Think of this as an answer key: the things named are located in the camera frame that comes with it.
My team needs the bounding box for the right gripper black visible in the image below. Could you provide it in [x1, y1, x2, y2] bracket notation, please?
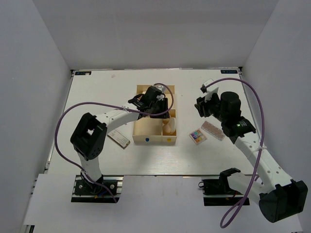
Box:
[194, 92, 227, 122]

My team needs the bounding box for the round white powder puff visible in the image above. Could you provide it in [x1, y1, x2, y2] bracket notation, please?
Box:
[167, 117, 176, 134]

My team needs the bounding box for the nude eyeshadow palette clear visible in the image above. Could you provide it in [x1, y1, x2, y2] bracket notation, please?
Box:
[201, 121, 225, 141]

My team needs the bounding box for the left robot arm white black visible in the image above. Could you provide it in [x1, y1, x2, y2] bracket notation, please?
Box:
[70, 83, 174, 194]

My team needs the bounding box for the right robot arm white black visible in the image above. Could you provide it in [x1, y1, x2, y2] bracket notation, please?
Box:
[195, 92, 308, 223]

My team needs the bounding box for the cream organizer tray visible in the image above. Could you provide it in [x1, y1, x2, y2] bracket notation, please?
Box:
[132, 84, 178, 145]

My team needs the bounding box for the colourful eyeshadow palette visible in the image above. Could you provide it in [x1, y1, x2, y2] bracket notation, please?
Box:
[189, 129, 207, 145]

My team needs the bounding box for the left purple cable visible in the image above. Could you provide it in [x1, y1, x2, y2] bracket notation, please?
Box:
[54, 83, 174, 203]

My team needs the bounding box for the purple cable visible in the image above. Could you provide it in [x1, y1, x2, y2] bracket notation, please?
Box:
[204, 78, 265, 229]
[54, 83, 174, 203]

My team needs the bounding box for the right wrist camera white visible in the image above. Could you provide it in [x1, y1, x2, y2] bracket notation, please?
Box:
[200, 79, 219, 102]

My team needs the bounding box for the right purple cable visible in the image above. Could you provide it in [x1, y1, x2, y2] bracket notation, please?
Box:
[204, 78, 265, 229]

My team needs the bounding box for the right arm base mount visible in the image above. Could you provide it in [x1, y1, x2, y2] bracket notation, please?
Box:
[198, 168, 244, 206]

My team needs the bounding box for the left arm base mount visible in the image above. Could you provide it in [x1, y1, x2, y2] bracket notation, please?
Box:
[71, 175, 123, 203]

